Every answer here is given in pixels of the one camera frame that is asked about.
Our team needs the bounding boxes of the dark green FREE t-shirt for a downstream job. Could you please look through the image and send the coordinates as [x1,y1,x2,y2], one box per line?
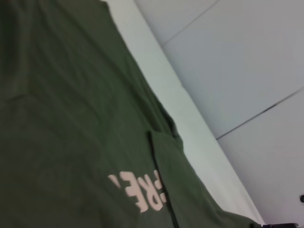
[0,0,262,228]

